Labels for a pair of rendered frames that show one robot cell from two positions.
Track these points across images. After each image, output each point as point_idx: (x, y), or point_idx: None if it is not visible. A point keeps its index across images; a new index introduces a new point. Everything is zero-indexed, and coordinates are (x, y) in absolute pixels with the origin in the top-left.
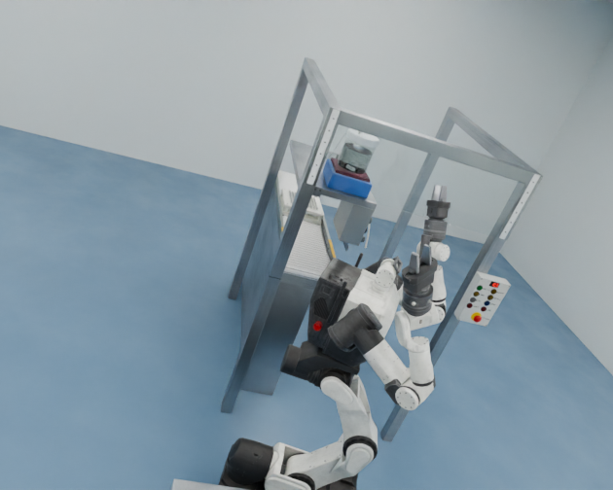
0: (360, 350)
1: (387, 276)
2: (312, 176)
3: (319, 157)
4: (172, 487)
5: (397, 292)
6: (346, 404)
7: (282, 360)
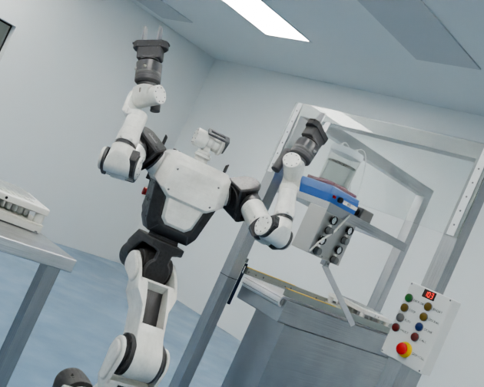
0: None
1: (197, 133)
2: (273, 163)
3: (281, 145)
4: None
5: (223, 178)
6: (132, 281)
7: None
